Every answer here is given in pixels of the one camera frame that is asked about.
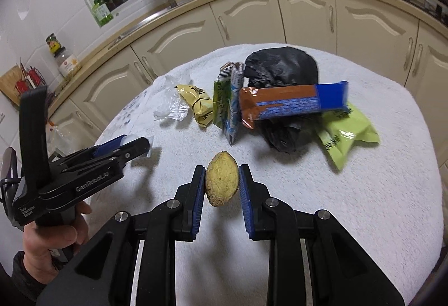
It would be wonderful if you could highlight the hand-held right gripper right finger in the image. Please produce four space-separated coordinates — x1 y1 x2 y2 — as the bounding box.
238 163 408 306

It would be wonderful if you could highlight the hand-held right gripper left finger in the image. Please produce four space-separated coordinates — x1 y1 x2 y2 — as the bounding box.
35 165 207 306

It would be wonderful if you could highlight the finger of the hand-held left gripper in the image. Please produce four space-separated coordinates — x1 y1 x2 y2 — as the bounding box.
52 138 150 168
68 135 128 166

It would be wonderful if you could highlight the oval yellow cookie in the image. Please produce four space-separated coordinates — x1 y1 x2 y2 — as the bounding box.
205 151 240 207

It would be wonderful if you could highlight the clear plastic wrapper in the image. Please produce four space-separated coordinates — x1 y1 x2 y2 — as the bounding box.
153 75 191 121

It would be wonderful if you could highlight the yellow snack wrapper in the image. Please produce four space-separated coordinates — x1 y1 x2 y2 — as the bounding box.
175 84 214 127

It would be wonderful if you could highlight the green blue striped packet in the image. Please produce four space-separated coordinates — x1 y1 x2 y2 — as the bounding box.
220 62 246 146

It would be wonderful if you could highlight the dark green snack packet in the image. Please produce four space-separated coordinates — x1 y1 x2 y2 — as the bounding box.
213 78 232 129

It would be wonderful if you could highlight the blue and brown snack wrapper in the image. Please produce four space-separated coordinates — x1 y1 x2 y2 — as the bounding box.
239 81 351 129

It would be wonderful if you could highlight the light green snack packet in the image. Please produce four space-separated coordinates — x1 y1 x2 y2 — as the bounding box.
315 105 380 171

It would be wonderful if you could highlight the black plastic bag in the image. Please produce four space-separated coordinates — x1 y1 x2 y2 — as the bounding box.
244 45 319 154

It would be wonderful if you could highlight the person's left forearm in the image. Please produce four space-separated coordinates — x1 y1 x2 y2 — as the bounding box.
12 252 48 296

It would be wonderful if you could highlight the person's left hand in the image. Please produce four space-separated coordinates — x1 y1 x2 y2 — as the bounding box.
23 203 92 284

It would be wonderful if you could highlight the clear plastic bag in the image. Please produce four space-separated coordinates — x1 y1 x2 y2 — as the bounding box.
47 120 67 156

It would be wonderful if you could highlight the large clear jar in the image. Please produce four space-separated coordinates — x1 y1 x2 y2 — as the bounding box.
54 47 83 79

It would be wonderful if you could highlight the wooden cutting board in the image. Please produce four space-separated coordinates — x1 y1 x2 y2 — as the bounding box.
0 64 29 107

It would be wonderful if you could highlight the small dark jar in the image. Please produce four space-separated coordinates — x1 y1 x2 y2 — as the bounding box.
45 33 64 54

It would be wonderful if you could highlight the white towel-covered table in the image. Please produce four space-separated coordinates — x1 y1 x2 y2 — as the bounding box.
84 43 445 306

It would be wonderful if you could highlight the green detergent bottle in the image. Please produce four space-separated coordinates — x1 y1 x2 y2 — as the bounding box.
92 0 114 27

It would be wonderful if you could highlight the steel sink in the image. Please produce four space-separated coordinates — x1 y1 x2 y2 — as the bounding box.
108 0 211 47

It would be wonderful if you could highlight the cream base cabinet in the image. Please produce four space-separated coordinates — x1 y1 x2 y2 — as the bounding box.
45 0 448 166

